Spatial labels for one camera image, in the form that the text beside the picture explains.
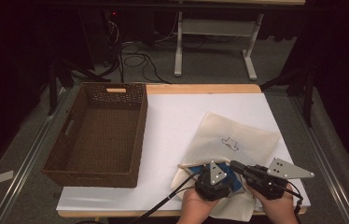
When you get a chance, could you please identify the cream mesh laundry bag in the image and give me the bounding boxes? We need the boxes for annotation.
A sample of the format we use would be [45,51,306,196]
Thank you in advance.
[171,111,282,223]

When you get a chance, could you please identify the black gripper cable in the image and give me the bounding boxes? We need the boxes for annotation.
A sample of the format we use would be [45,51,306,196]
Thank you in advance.
[129,169,208,224]
[287,181,305,217]

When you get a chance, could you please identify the brown woven basket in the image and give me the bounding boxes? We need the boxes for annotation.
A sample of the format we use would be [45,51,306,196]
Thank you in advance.
[41,82,148,189]

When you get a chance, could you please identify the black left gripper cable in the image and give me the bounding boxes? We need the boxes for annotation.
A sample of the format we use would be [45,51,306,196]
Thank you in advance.
[129,169,208,224]

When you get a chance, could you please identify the person's right hand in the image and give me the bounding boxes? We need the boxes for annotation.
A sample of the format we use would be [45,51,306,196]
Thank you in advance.
[245,183,300,224]

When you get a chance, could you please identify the metal floor rail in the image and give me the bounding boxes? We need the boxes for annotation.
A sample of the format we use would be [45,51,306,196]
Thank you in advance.
[0,90,71,224]
[288,96,349,224]

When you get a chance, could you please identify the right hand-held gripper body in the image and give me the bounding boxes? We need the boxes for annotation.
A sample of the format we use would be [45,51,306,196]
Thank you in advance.
[244,157,315,201]

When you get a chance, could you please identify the black device with red light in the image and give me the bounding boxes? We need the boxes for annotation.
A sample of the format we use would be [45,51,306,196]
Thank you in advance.
[101,8,123,66]

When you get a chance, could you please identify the black metal stand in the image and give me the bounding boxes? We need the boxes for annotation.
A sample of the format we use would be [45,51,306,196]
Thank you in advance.
[47,57,111,116]
[259,66,316,127]

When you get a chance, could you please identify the black floor cables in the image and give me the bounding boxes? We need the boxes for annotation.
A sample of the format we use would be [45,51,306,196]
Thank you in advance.
[119,40,171,85]

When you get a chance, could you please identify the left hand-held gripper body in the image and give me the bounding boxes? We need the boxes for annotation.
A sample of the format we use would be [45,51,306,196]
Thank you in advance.
[194,160,236,202]

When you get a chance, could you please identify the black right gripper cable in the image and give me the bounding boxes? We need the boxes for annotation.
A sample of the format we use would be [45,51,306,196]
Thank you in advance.
[287,181,305,217]

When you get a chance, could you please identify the white table mat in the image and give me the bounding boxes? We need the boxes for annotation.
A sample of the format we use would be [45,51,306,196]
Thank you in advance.
[55,92,312,213]

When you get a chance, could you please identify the white floor tape strip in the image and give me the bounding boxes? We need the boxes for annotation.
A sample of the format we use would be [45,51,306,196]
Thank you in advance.
[0,170,14,186]

